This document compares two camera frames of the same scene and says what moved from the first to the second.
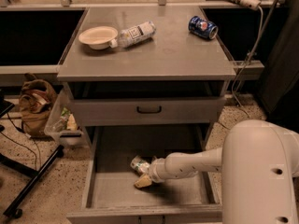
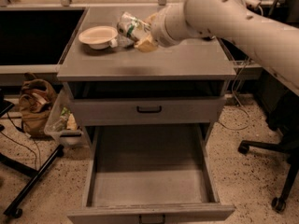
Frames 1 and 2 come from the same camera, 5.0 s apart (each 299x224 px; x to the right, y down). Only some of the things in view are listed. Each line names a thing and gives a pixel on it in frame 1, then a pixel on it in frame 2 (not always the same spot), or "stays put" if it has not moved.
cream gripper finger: [143, 181] to [146, 45]
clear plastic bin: [64, 123] stays put
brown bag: [35, 98] stays put
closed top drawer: [188, 111] stays put
